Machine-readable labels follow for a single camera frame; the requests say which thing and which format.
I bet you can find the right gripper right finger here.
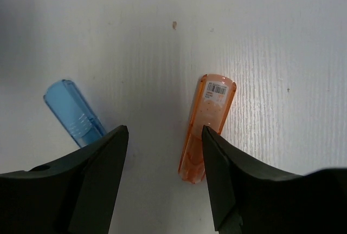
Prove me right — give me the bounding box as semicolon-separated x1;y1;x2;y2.
202;126;346;233

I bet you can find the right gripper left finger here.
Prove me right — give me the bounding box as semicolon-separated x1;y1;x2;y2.
1;126;128;233

